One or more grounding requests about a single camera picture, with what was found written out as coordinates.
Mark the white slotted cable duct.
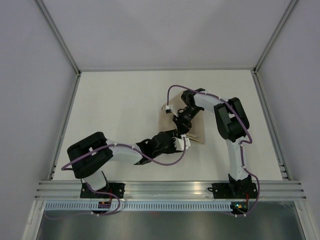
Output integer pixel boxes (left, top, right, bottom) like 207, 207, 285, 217
45, 200, 232, 212

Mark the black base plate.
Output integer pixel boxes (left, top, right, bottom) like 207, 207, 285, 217
80, 182, 125, 199
207, 182, 258, 200

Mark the right aluminium frame post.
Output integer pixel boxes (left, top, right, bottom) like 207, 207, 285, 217
252, 0, 299, 75

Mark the aluminium front rail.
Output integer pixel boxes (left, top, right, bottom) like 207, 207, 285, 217
34, 180, 307, 201

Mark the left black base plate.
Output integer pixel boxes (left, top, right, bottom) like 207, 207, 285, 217
80, 182, 125, 199

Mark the beige cloth napkin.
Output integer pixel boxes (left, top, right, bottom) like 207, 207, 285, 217
158, 91, 205, 144

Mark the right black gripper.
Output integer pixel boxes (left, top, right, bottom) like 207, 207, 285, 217
172, 106, 202, 137

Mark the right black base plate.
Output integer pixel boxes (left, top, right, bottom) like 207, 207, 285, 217
207, 182, 258, 200

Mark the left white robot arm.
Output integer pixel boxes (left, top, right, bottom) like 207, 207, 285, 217
61, 129, 190, 198

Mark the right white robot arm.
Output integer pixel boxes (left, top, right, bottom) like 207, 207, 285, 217
173, 88, 252, 198

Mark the aluminium frame post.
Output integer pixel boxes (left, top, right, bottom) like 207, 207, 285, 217
252, 0, 299, 75
34, 0, 81, 76

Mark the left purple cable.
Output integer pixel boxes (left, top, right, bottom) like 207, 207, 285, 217
44, 136, 188, 220

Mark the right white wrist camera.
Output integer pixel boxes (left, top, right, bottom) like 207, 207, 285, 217
163, 104, 179, 117

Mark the left aluminium frame post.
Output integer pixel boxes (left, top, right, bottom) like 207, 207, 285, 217
34, 0, 81, 76

